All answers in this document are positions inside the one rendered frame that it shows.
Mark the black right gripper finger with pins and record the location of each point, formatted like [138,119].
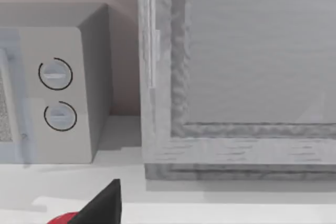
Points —
[107,205]

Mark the red object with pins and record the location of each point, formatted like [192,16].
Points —
[63,218]

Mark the round microwave knob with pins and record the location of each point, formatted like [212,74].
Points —
[60,116]
[55,74]

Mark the pale microwave oven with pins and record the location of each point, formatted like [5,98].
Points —
[86,90]

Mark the glass microwave door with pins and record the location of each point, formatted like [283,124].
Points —
[10,103]

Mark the grey cabinet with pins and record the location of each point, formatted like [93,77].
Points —
[236,77]

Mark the grey cabinet door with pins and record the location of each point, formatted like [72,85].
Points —
[262,51]

